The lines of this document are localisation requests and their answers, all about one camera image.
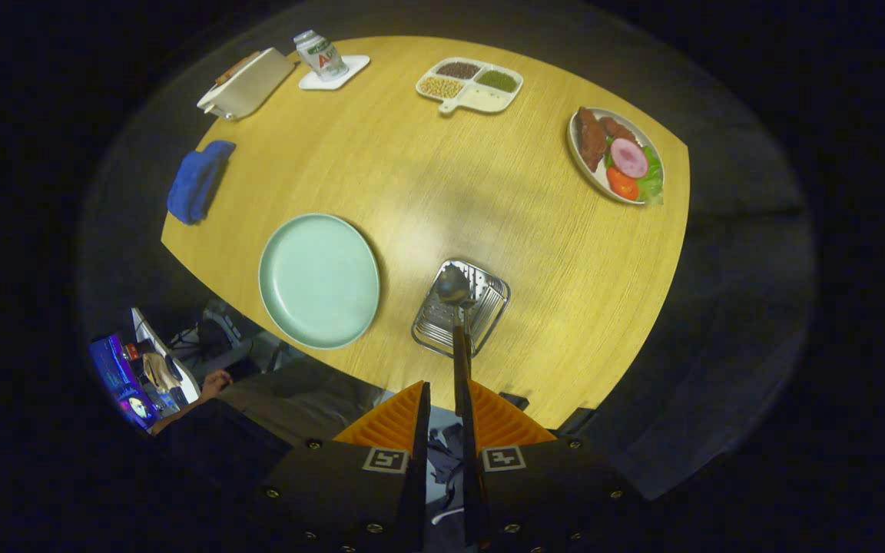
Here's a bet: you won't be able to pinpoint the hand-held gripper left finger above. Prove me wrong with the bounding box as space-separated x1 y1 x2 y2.
262 380 432 553

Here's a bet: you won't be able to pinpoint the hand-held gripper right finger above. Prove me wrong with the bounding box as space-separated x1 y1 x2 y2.
454 379 631 553

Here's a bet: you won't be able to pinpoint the wooden handled metal spoon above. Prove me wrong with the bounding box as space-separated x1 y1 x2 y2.
435 263 478 454

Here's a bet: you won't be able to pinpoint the person's grey trousers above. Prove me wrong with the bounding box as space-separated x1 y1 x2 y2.
216 359 386 446

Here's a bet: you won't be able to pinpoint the pale green plate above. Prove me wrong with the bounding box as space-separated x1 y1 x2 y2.
258 213 381 350

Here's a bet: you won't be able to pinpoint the purple lit computer screen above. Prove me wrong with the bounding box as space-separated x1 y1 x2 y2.
89 333 161 429

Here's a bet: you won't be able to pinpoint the white food plate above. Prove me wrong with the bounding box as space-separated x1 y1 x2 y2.
567 107 665 206

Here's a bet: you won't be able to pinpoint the black backdrop cloth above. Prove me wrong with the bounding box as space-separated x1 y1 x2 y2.
78 0 816 500

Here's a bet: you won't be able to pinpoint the red tomato slice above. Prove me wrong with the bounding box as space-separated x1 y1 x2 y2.
606 166 641 202

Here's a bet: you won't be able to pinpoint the green lettuce leaf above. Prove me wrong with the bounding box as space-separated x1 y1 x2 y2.
635 146 665 206

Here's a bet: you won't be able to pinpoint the pink ham slice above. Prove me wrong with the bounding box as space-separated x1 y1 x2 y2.
610 138 649 179

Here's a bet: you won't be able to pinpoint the blue folded towel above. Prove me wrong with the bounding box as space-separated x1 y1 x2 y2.
167 140 237 226

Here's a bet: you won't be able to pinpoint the brown sausage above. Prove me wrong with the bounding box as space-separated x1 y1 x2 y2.
600 117 639 143
577 108 608 171

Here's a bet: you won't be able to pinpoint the white divided dish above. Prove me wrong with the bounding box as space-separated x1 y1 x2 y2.
416 57 525 115

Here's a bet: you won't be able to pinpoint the pile of yellow beans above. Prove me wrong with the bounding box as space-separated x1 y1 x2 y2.
419 77 465 99

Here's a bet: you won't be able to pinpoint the white square coaster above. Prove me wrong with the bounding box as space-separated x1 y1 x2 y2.
298 55 371 91

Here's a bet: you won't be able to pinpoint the white toaster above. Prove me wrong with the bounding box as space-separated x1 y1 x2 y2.
197 48 297 121

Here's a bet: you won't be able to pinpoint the clear plastic water bottle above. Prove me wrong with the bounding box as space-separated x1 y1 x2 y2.
293 30 350 81

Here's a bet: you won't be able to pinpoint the brown toast slice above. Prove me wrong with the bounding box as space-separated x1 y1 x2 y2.
214 51 261 85

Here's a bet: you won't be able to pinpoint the metal wire basket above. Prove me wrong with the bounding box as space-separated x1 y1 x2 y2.
411 259 511 359

